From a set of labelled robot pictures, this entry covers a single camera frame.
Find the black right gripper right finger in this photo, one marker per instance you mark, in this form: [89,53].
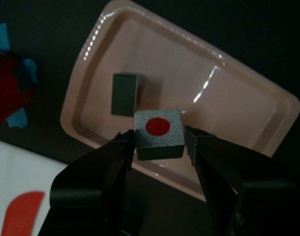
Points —
[247,190]

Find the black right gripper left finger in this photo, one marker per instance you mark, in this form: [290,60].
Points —
[90,184]

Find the sushi piece with red centre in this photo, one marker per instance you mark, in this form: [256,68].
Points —
[158,126]

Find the pink rectangular plastic plate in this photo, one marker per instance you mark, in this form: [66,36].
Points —
[221,104]

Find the dark toy sushi piece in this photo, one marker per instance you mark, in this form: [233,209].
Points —
[124,95]

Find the white sheet with red print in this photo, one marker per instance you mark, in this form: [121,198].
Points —
[21,172]

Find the red plastic cup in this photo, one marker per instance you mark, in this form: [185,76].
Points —
[6,86]

